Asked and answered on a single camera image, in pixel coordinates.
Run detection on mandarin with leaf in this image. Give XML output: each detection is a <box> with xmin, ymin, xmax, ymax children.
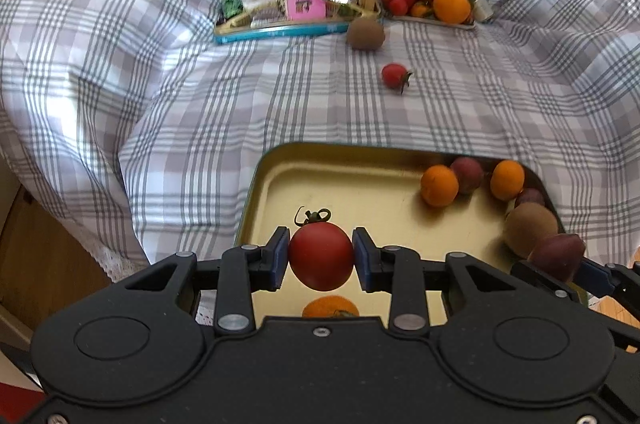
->
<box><xmin>301</xmin><ymin>296</ymin><xmax>361</xmax><ymax>320</ymax></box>

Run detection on brown kiwi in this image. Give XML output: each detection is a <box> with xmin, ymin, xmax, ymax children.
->
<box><xmin>502</xmin><ymin>203</ymin><xmax>559</xmax><ymax>259</ymax></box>
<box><xmin>346</xmin><ymin>18</ymin><xmax>387</xmax><ymax>51</ymax></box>

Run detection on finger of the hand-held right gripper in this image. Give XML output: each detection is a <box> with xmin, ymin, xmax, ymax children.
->
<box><xmin>574</xmin><ymin>257</ymin><xmax>617</xmax><ymax>297</ymax></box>
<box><xmin>510</xmin><ymin>260</ymin><xmax>582</xmax><ymax>302</ymax></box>

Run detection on pink snack packet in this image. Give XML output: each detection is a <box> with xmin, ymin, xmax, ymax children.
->
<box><xmin>285</xmin><ymin>0</ymin><xmax>327</xmax><ymax>22</ymax></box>

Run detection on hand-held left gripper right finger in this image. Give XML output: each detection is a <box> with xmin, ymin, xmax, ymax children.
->
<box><xmin>351</xmin><ymin>228</ymin><xmax>517</xmax><ymax>338</ymax></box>

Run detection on blue snack tin tray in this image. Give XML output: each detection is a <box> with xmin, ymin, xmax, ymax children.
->
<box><xmin>213</xmin><ymin>0</ymin><xmax>384</xmax><ymax>45</ymax></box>

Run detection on white wrapped snacks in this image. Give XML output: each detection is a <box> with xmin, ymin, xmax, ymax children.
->
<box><xmin>240</xmin><ymin>0</ymin><xmax>288</xmax><ymax>24</ymax></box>

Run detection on red object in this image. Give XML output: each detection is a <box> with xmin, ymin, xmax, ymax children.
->
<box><xmin>0</xmin><ymin>380</ymin><xmax>47</xmax><ymax>424</ymax></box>

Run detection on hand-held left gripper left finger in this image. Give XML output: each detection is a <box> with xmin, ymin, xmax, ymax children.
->
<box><xmin>123</xmin><ymin>226</ymin><xmax>292</xmax><ymax>338</ymax></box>

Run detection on large orange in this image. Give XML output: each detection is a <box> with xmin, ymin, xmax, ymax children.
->
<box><xmin>432</xmin><ymin>0</ymin><xmax>473</xmax><ymax>25</ymax></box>

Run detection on white fruit plate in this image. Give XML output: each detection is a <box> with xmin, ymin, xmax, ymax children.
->
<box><xmin>382</xmin><ymin>6</ymin><xmax>477</xmax><ymax>30</ymax></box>

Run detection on plaid blanket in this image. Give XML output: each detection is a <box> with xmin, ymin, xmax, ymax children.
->
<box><xmin>0</xmin><ymin>0</ymin><xmax>640</xmax><ymax>285</ymax></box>

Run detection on gold metal tray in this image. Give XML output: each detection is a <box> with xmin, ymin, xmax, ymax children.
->
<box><xmin>234</xmin><ymin>143</ymin><xmax>592</xmax><ymax>324</ymax></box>

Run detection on white lace bed skirt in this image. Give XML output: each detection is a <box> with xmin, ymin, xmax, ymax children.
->
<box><xmin>80</xmin><ymin>231</ymin><xmax>217</xmax><ymax>326</ymax></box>

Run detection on dark purple plum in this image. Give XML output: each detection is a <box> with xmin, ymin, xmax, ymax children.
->
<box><xmin>527</xmin><ymin>233</ymin><xmax>586</xmax><ymax>283</ymax></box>
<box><xmin>450</xmin><ymin>157</ymin><xmax>486</xmax><ymax>195</ymax></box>
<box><xmin>515</xmin><ymin>187</ymin><xmax>547</xmax><ymax>207</ymax></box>

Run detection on red tomato with stem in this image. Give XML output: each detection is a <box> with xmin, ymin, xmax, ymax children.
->
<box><xmin>381</xmin><ymin>63</ymin><xmax>415</xmax><ymax>95</ymax></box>
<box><xmin>288</xmin><ymin>207</ymin><xmax>355</xmax><ymax>291</ymax></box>

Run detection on small orange mandarin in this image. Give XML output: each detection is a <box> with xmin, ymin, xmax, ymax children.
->
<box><xmin>420</xmin><ymin>165</ymin><xmax>460</xmax><ymax>208</ymax></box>
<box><xmin>489</xmin><ymin>160</ymin><xmax>526</xmax><ymax>201</ymax></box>

